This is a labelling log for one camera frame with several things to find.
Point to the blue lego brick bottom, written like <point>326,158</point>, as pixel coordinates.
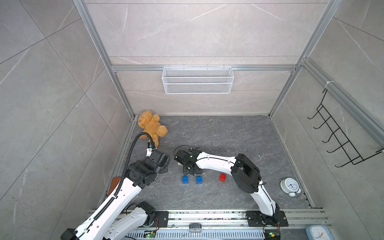
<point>199,180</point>

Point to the blue lego brick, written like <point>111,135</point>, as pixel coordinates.
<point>199,180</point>
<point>185,179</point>

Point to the red square lego brick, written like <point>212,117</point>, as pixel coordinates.
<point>222,178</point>

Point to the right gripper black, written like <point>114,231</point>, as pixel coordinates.
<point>185,171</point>

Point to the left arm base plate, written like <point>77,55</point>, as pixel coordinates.
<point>158,219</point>

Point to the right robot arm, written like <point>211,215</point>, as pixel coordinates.
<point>244,172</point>

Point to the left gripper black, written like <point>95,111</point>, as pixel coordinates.
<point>165,168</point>

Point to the brown block at left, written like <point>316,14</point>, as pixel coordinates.
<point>114,184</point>

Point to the aluminium front rail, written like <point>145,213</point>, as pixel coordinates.
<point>221,224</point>

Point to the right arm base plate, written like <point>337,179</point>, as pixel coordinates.
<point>257,219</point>

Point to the black wall hook rack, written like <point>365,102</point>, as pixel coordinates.
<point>342,141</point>

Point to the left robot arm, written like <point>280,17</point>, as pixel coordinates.
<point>102,224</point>

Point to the blue-rimmed clock on rail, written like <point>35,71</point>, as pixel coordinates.
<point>318,232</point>

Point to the brown teddy bear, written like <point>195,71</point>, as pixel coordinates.
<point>149,122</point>

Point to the white wire mesh basket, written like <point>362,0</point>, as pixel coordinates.
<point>197,80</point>

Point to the white alarm clock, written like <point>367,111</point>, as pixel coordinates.
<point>290,186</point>

